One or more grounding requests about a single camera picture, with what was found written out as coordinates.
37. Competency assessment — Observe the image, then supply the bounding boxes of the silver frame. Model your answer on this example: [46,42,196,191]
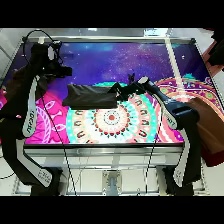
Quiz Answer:
[9,35,209,196]

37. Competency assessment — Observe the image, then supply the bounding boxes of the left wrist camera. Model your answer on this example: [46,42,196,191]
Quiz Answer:
[49,40,64,61]

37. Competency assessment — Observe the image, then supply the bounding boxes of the dark red garment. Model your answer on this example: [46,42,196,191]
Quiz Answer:
[195,122,224,168]

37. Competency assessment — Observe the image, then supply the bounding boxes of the black cable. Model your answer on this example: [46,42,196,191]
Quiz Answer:
[143,99,165,196]
[23,29,56,46]
[39,93,73,196]

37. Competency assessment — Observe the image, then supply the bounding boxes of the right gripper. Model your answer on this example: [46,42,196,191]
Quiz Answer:
[125,82,148,97]

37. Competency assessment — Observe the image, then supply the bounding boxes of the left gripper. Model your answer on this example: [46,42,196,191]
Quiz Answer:
[49,64,74,79]

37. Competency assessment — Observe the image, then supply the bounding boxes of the black T-shirt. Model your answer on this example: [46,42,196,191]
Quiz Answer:
[61,82,135,111]

